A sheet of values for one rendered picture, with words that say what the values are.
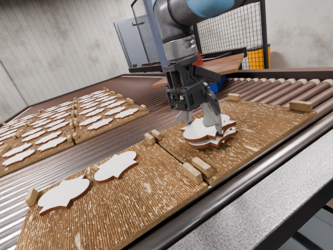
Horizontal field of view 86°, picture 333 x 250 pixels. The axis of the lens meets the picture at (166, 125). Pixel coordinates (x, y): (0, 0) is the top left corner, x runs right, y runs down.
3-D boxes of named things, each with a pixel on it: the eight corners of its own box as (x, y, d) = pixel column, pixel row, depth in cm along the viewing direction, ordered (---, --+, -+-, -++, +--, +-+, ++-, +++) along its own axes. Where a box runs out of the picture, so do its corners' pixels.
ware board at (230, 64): (244, 55, 127) (244, 52, 127) (237, 72, 88) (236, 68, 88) (180, 70, 152) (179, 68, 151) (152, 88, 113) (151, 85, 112)
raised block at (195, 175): (204, 181, 40) (201, 171, 39) (197, 186, 40) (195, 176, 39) (189, 169, 46) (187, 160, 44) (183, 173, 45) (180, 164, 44)
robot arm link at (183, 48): (178, 39, 46) (203, 31, 40) (182, 58, 48) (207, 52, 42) (156, 46, 43) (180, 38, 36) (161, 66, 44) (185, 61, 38)
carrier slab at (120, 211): (209, 189, 40) (207, 184, 39) (-7, 337, 26) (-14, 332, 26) (150, 140, 70) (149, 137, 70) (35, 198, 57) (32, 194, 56)
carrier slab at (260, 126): (317, 115, 54) (317, 110, 53) (212, 187, 40) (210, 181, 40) (229, 101, 84) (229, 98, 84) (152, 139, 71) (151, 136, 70)
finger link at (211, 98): (208, 119, 48) (191, 92, 48) (212, 116, 48) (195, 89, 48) (221, 113, 44) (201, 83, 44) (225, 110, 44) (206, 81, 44)
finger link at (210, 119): (209, 143, 45) (190, 111, 45) (222, 131, 48) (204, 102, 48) (217, 140, 43) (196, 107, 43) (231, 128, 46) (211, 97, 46)
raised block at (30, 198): (35, 205, 50) (30, 198, 49) (27, 208, 50) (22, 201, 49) (38, 192, 56) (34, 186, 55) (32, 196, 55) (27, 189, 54)
